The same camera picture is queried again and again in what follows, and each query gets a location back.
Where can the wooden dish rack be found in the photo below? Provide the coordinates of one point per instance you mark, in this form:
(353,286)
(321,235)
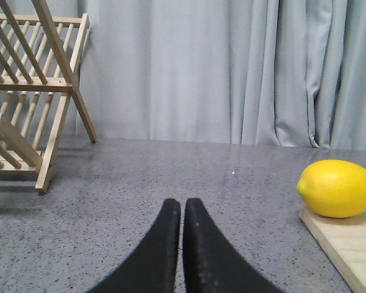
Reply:
(39,78)

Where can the grey curtain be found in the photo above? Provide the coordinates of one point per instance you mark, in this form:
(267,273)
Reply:
(282,73)

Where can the yellow lemon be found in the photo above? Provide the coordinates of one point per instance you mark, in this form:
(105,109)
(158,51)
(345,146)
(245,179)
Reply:
(334,188)

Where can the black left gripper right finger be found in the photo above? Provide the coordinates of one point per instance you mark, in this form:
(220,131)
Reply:
(211,264)

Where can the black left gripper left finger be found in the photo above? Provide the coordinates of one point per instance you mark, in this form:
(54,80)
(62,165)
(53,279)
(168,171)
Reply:
(151,267)

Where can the wooden cutting board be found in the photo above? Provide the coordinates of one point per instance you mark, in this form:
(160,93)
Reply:
(344,242)

